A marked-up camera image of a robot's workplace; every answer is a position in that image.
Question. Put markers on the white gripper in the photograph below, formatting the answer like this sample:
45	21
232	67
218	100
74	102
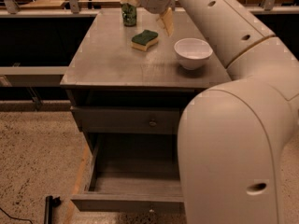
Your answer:
149	0

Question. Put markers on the green and yellow sponge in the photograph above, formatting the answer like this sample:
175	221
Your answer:
144	40

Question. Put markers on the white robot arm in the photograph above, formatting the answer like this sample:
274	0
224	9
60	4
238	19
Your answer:
231	136

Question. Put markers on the grey wooden drawer cabinet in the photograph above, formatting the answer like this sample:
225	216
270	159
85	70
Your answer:
108	72

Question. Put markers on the closed grey top drawer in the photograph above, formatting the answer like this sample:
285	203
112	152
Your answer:
126	120

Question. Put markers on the open grey middle drawer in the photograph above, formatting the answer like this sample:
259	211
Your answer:
133	173

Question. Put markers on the green soda can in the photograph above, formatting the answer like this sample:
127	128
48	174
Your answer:
129	14

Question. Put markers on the white ceramic bowl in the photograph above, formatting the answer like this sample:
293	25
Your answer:
192	53

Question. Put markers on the black bar on floor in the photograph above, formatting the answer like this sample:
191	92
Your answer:
50	204

